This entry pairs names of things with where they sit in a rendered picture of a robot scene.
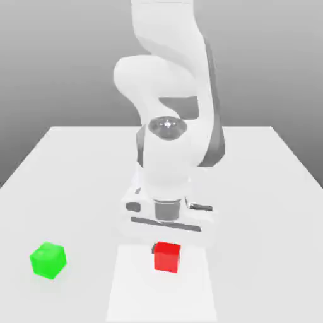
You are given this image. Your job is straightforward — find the small red cube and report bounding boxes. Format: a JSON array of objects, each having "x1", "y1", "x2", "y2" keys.
[{"x1": 153, "y1": 241, "x2": 182, "y2": 274}]

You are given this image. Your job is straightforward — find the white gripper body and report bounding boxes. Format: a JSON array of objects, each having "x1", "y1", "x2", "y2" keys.
[{"x1": 118, "y1": 213, "x2": 215, "y2": 247}]

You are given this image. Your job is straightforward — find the small green cube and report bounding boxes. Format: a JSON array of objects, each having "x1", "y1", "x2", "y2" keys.
[{"x1": 29, "y1": 241, "x2": 68, "y2": 280}]

